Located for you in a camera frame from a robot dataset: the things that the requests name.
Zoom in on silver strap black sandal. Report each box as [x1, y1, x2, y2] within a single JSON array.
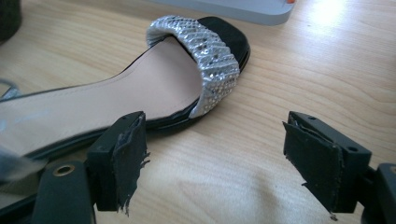
[[0, 14, 251, 188]]

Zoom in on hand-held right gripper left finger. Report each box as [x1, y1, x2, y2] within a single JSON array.
[[86, 110, 151, 217]]

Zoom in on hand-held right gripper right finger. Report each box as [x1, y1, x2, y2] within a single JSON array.
[[282, 110, 373, 222]]

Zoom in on dark blurred object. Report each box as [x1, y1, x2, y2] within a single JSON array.
[[0, 0, 22, 45]]

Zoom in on grey two-tier shoe rack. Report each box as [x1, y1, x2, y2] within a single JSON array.
[[148, 0, 297, 26]]

